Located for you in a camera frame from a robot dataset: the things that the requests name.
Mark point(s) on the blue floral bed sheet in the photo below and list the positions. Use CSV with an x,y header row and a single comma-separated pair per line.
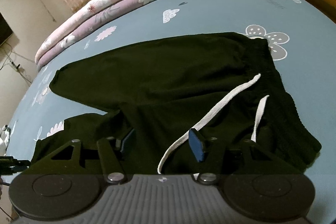
x,y
302,40

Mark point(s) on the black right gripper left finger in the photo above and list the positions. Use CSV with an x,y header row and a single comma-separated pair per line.
x,y
79,155

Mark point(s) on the dark television screen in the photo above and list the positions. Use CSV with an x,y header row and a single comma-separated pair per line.
x,y
5,30

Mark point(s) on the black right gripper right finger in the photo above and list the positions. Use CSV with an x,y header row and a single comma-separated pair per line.
x,y
244,157

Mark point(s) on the white power strip with cables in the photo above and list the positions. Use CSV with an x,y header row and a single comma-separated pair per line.
x,y
8,50

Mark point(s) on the black drawstring pants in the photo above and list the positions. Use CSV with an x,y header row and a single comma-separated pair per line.
x,y
152,93

